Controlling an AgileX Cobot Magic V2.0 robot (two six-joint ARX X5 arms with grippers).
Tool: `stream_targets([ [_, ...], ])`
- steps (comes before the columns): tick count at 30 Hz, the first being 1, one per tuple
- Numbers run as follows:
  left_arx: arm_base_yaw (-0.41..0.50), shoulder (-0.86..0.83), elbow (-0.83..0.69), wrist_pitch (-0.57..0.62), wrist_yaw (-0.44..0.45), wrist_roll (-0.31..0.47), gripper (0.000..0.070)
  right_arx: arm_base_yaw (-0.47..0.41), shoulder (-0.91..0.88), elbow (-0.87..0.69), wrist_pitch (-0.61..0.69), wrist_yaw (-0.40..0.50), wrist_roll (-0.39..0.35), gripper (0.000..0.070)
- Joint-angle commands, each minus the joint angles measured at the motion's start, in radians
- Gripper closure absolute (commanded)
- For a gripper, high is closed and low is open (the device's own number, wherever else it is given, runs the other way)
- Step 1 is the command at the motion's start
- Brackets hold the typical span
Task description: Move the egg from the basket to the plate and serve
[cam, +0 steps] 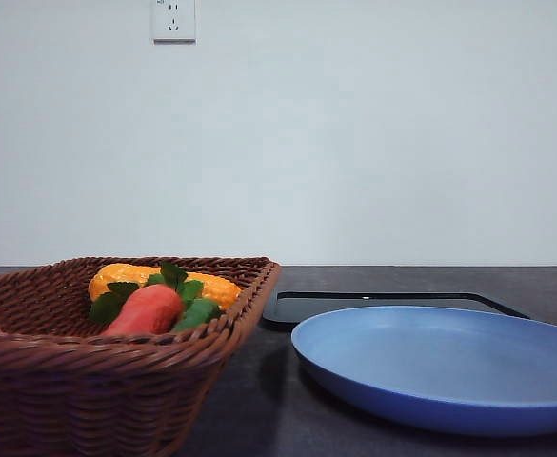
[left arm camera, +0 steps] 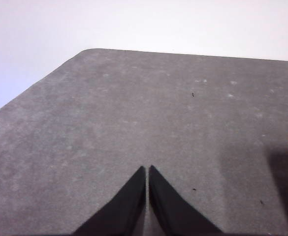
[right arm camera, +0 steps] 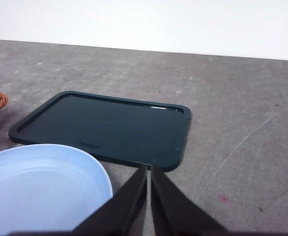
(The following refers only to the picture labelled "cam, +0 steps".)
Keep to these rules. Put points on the brown woven wicker basket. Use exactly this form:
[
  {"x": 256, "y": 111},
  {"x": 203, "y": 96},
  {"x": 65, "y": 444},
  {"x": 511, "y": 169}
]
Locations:
[{"x": 69, "y": 389}]

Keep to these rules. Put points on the orange toy carrot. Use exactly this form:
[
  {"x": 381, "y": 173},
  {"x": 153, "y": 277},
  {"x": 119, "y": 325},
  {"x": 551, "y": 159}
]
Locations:
[{"x": 153, "y": 309}]

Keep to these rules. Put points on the yellow toy corn cob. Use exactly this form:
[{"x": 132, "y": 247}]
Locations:
[{"x": 220, "y": 292}]

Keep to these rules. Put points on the white wall power socket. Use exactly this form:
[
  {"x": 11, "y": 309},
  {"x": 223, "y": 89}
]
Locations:
[{"x": 174, "y": 23}]

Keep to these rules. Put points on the blue round plate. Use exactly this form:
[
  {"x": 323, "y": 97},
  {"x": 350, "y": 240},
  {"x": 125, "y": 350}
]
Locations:
[{"x": 458, "y": 368}]

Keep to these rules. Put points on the green carrot leaves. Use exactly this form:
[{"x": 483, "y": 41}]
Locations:
[{"x": 198, "y": 311}]

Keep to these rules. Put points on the black flat tray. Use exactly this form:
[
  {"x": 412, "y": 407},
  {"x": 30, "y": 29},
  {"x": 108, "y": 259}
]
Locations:
[{"x": 288, "y": 310}]

